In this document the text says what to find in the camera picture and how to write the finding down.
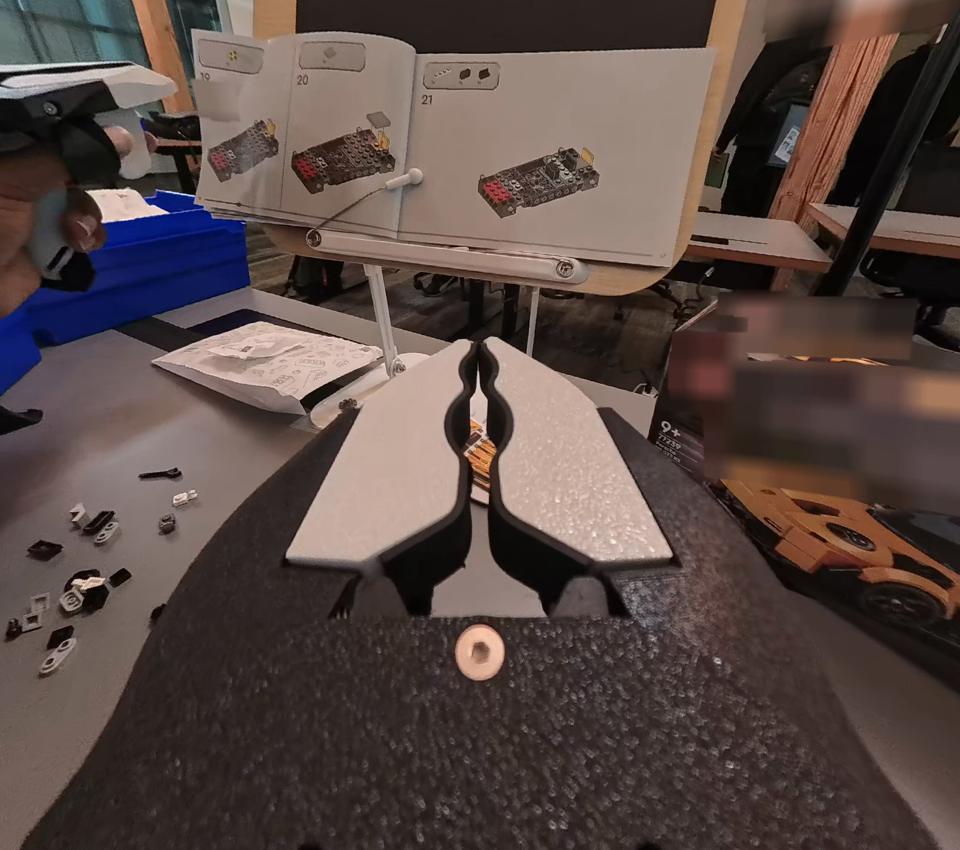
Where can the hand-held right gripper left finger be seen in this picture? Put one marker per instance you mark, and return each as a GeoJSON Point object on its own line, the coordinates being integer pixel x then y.
{"type": "Point", "coordinates": [382, 482]}

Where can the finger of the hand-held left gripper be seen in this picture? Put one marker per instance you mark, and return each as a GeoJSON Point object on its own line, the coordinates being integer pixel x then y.
{"type": "Point", "coordinates": [142, 92]}
{"type": "Point", "coordinates": [75, 73]}

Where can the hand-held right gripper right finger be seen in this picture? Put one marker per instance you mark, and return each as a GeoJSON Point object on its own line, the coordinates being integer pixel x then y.
{"type": "Point", "coordinates": [577, 482]}

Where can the toy instruction booklet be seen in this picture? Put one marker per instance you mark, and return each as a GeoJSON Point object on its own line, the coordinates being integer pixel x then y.
{"type": "Point", "coordinates": [562, 114]}

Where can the grey desk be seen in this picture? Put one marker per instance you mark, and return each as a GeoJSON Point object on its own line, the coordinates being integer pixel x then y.
{"type": "Point", "coordinates": [112, 430]}

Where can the grey-topped office desk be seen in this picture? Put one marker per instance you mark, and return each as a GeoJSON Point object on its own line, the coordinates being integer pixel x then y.
{"type": "Point", "coordinates": [750, 234]}
{"type": "Point", "coordinates": [900, 223]}

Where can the person's left hand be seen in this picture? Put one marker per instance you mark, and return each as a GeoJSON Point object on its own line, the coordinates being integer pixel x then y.
{"type": "Point", "coordinates": [15, 227]}

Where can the white paper sheets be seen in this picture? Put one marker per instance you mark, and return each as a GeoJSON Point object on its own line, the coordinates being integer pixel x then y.
{"type": "Point", "coordinates": [124, 204]}

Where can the yellow sticker sheet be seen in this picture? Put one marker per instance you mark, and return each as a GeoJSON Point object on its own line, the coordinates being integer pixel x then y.
{"type": "Point", "coordinates": [484, 460]}

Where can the blue plastic bin, far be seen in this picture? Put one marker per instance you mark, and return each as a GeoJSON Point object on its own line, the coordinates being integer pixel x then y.
{"type": "Point", "coordinates": [165, 272]}

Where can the white printed paper bag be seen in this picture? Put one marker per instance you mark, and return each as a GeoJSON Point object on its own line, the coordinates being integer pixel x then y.
{"type": "Point", "coordinates": [262, 362]}

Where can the black toy set box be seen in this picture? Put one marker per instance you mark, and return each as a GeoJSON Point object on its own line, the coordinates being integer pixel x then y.
{"type": "Point", "coordinates": [825, 550]}

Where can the scattered small toy bricks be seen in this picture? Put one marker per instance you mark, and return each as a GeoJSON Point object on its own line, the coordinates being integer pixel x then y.
{"type": "Point", "coordinates": [97, 523]}

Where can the black metal pole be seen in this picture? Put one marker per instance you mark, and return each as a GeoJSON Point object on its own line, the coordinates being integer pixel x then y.
{"type": "Point", "coordinates": [885, 174]}

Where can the wooden post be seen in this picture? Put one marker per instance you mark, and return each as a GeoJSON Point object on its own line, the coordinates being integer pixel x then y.
{"type": "Point", "coordinates": [146, 2]}
{"type": "Point", "coordinates": [832, 129]}

